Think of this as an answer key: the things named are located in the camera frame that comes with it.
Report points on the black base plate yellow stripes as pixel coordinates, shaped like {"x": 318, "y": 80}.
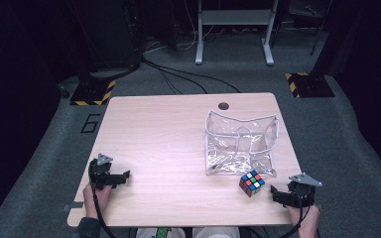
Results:
{"x": 91, "y": 92}
{"x": 311, "y": 86}

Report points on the black cabinet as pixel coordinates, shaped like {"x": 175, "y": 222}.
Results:
{"x": 112, "y": 33}

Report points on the person's right hand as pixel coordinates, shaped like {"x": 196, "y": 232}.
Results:
{"x": 307, "y": 221}

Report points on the thin black tripod leg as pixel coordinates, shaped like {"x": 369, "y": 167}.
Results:
{"x": 319, "y": 33}

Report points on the grey tape strip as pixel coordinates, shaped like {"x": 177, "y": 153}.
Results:
{"x": 72, "y": 206}

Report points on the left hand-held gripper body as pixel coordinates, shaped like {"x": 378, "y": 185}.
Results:
{"x": 100, "y": 175}

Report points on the white metal desk frame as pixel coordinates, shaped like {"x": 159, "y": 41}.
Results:
{"x": 234, "y": 16}

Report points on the clear plastic bag white trim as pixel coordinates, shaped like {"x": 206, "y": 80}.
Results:
{"x": 241, "y": 148}

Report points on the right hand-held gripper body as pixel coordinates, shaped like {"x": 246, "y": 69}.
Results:
{"x": 302, "y": 195}

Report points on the multicoloured puzzle cube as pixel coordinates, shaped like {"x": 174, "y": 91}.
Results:
{"x": 252, "y": 183}

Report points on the person's left hand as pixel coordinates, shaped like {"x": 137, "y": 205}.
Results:
{"x": 96, "y": 201}

